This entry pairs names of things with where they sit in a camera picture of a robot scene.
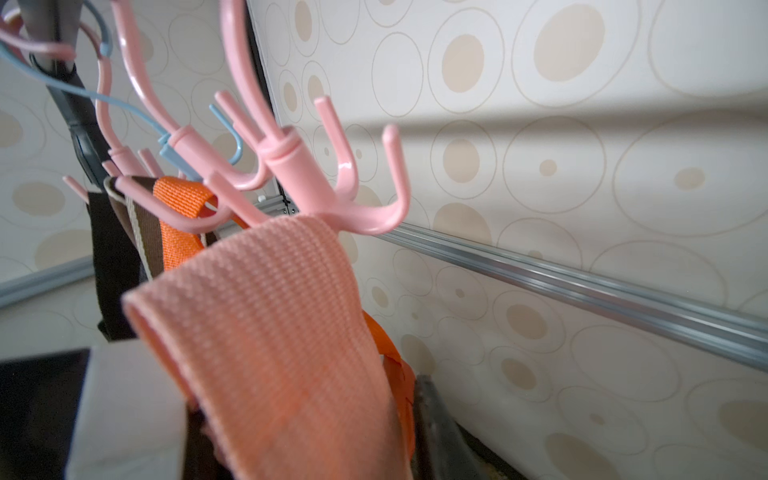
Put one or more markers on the rightmost pink hook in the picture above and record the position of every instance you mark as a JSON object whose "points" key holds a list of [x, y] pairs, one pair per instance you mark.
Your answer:
{"points": [[283, 152]]}

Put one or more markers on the black clothes rack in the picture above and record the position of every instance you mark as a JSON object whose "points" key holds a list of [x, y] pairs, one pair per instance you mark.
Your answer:
{"points": [[58, 22]]}

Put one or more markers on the black bag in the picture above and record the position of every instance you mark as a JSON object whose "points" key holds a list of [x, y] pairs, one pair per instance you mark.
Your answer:
{"points": [[117, 267]]}

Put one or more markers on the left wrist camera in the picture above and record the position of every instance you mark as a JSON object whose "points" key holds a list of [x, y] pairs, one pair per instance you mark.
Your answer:
{"points": [[105, 412]]}

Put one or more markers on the aluminium rail back wall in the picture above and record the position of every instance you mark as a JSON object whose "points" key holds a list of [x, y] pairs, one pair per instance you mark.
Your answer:
{"points": [[738, 337]]}

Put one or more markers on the pink bag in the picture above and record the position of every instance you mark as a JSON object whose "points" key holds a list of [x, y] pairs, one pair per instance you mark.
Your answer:
{"points": [[264, 332]]}

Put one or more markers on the leftmost pink hook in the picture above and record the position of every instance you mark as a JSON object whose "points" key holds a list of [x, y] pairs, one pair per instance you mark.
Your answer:
{"points": [[10, 27]]}

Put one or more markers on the aluminium rail left wall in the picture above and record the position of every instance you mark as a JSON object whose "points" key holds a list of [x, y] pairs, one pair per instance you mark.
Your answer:
{"points": [[41, 282]]}

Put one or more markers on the light blue hook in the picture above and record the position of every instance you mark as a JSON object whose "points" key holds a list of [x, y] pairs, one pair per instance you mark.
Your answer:
{"points": [[103, 45]]}

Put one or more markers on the aluminium rail wall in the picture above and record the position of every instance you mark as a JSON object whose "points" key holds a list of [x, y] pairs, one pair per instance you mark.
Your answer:
{"points": [[41, 282], [738, 337]]}

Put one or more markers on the middle pink hook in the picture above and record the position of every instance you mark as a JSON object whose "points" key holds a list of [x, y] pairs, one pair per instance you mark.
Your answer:
{"points": [[114, 138]]}

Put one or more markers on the pink hook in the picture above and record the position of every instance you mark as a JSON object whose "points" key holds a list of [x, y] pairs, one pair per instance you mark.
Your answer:
{"points": [[224, 180], [10, 27], [283, 152], [114, 138]]}

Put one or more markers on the brown leather bag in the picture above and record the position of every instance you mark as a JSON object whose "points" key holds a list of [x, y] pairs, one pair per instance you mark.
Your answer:
{"points": [[141, 226]]}

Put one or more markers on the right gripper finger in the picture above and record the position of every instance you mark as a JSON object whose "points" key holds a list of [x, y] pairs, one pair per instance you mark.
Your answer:
{"points": [[441, 452]]}

